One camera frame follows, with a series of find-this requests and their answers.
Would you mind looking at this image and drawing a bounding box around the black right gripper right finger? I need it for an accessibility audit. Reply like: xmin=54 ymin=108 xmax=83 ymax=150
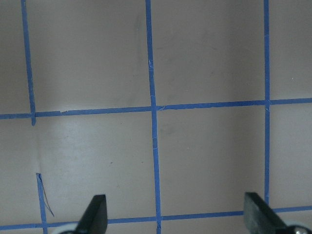
xmin=244 ymin=192 xmax=287 ymax=234

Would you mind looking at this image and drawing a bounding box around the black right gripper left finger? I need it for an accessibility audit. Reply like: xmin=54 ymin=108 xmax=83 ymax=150
xmin=75 ymin=195 xmax=108 ymax=234

